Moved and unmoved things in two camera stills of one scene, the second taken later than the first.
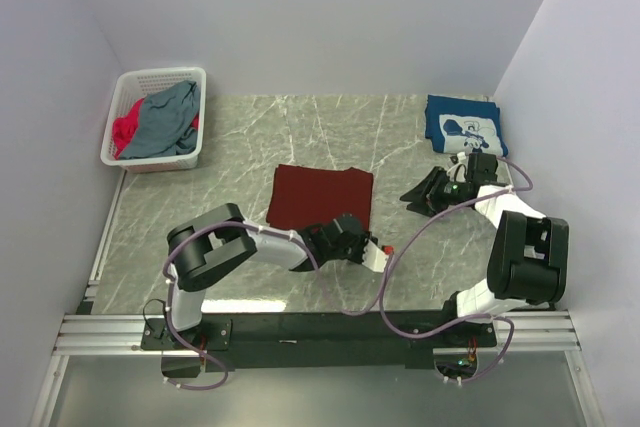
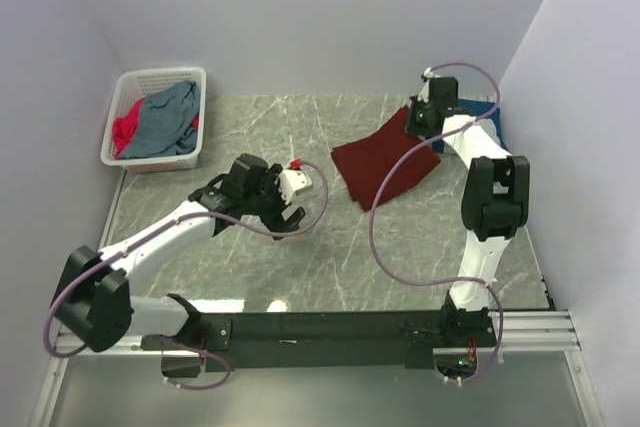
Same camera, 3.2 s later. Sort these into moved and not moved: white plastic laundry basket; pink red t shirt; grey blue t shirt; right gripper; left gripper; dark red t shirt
Moved: right gripper; left gripper; dark red t shirt
Not moved: grey blue t shirt; white plastic laundry basket; pink red t shirt
